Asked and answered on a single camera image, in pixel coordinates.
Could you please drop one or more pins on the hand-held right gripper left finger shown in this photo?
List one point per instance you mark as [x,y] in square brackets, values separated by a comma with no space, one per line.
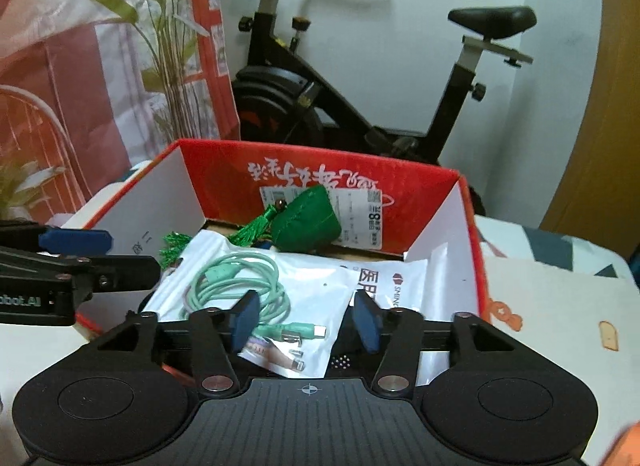
[245,323]

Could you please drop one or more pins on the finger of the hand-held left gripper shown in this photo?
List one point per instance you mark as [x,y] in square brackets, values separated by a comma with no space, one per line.
[120,270]
[75,241]

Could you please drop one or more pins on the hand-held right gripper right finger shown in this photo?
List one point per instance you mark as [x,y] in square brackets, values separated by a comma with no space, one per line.
[367,323]

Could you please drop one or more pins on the red cardboard box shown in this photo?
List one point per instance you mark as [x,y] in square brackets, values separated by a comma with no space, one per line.
[225,170]

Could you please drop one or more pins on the white packet with red logo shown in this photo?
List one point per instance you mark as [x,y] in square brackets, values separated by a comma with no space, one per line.
[400,291]

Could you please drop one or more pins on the green glitter ornament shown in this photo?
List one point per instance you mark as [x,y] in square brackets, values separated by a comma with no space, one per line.
[174,248]

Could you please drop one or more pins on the green sachet with tassel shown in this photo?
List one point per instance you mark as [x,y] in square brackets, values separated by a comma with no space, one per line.
[305,221]

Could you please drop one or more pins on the pink printed backdrop cloth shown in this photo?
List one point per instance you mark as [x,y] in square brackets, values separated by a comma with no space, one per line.
[50,70]

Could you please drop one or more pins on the white printed tablecloth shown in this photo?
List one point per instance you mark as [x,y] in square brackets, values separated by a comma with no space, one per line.
[550,306]

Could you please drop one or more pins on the black exercise bike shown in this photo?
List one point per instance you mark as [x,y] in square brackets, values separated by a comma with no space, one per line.
[280,95]

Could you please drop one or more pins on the wooden door panel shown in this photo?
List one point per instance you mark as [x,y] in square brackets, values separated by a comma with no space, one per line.
[600,145]

